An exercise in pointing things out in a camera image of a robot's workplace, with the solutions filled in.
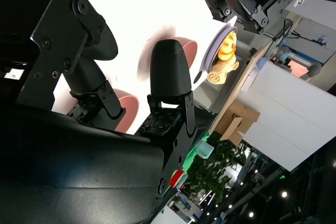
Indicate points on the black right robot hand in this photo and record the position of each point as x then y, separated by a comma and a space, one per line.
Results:
78, 171

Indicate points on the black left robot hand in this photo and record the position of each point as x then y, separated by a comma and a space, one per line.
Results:
241, 1

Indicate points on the pink bowl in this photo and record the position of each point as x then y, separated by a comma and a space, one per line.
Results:
190, 51
128, 111

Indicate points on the yellow toy pastry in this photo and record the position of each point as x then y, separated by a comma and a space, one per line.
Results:
227, 48

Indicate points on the lavender plate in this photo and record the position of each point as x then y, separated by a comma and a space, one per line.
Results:
212, 51

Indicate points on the beige toy bread roll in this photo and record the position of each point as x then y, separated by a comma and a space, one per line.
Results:
220, 73

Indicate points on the small red object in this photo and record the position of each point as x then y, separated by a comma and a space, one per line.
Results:
176, 179

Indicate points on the green cloth table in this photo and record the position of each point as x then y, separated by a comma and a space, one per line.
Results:
193, 158

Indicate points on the brown cardboard box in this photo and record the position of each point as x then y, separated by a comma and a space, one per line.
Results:
244, 119

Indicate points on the white cabinet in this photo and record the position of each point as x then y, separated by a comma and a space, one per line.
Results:
288, 116

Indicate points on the pale teal cup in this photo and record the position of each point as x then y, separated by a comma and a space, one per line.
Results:
204, 149

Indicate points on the green leafy plant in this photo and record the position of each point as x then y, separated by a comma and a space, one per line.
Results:
218, 169

